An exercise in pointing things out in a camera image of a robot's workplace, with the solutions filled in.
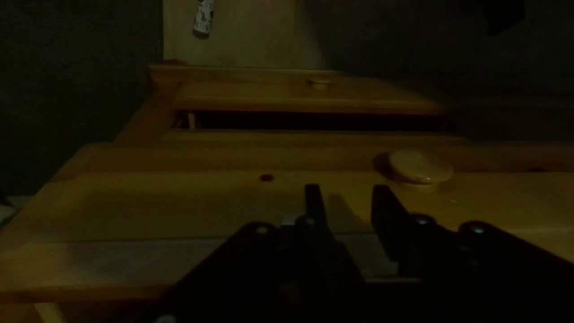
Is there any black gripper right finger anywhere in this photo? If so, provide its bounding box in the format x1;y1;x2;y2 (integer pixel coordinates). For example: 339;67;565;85
370;184;574;323

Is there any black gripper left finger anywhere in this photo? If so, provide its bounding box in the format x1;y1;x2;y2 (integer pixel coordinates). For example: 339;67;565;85
160;182;361;323

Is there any wooden drawer with large knob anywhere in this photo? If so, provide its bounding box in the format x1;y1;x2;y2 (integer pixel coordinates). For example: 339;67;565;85
0;128;574;307

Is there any wooden drawer with small knob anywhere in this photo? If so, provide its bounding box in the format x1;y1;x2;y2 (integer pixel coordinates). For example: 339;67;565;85
149;74;447;133

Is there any wooden dresser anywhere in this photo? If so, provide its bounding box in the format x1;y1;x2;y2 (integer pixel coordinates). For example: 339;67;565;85
0;60;574;323

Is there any small white can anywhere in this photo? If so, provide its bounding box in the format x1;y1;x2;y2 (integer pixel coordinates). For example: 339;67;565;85
192;0;217;40

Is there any dark floor rug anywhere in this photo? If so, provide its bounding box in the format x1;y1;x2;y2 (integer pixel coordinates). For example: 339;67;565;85
0;0;167;196

